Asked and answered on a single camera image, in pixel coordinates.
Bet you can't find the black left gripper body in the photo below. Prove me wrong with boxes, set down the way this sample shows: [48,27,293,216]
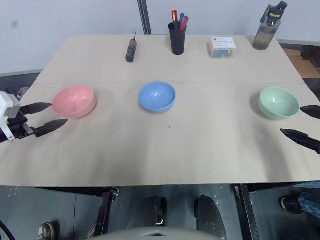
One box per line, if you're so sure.
[6,111,37,140]

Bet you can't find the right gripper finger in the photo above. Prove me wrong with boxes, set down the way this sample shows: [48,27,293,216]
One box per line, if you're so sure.
[280,128,320,155]
[299,105,320,119]

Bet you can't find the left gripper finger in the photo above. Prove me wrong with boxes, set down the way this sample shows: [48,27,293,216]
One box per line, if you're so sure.
[19,101,54,116]
[34,118,69,139]

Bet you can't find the grey and red connector block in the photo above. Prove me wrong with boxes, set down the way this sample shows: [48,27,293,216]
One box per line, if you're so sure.
[16,86,30,100]

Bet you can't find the green plastic bowl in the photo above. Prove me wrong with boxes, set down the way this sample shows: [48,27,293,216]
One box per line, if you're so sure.
[257,86,300,121]

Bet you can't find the pink plastic bowl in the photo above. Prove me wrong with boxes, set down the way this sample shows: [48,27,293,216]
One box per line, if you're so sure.
[51,84,98,119]

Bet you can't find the blue jeans leg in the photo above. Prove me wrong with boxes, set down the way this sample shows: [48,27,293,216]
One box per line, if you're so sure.
[296,181,320,219]

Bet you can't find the black sneaker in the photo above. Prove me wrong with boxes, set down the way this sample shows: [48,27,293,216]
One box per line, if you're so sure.
[278,195,305,215]

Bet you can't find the smoky bottle with black lid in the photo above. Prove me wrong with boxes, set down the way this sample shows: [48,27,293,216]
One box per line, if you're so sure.
[252,0,289,51]

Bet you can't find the black table leg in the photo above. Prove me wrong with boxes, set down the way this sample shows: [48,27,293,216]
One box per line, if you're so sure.
[94,186,121,237]
[233,184,261,240]

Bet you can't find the grey sneaker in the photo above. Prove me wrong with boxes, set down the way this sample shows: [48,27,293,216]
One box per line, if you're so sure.
[37,222,56,240]

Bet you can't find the clear box of coloured pins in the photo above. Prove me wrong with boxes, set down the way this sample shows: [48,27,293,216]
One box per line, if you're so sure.
[206,36,238,60]

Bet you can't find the black screwdriver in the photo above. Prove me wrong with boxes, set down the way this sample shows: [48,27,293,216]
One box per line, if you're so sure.
[125,30,139,63]

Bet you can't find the blue plastic bowl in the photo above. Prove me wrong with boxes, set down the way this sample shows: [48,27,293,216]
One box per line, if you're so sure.
[138,81,177,115]

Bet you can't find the dark rounded robot foot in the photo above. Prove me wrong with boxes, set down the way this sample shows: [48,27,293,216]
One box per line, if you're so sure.
[142,195,169,227]
[193,195,224,232]

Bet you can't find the grey robot torso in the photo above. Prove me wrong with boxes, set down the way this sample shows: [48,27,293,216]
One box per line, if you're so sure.
[93,225,209,240]

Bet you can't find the black pen cup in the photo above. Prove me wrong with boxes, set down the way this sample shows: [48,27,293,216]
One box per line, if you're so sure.
[167,21,188,56]

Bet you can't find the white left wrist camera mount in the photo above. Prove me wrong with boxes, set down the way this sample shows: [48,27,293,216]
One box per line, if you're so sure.
[0,90,22,144]

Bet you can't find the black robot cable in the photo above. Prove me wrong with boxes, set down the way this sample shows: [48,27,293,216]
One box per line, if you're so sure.
[0,219,16,240]

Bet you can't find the black vertical post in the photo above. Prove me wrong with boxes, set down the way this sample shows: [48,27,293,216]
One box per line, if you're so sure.
[136,0,153,36]

